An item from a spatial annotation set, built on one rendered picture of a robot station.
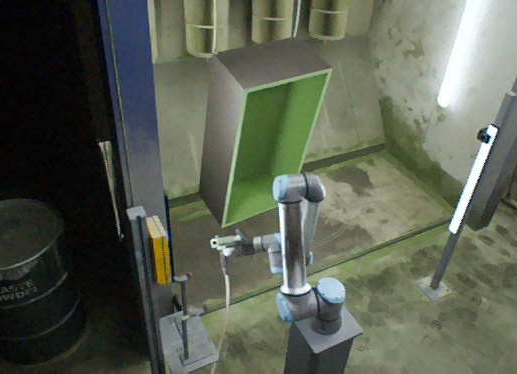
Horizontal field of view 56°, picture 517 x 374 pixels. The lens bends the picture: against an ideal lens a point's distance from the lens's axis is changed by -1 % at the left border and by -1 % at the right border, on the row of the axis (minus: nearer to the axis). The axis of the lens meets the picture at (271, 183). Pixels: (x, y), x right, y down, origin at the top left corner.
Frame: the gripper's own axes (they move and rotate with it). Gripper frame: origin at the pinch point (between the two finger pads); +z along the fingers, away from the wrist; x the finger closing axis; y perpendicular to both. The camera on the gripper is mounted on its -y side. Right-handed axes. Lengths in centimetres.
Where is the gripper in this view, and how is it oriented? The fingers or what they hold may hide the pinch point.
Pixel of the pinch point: (220, 246)
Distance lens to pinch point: 281.0
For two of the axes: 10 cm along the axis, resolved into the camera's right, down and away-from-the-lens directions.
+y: 1.7, 9.8, -0.9
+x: 2.0, 0.5, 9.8
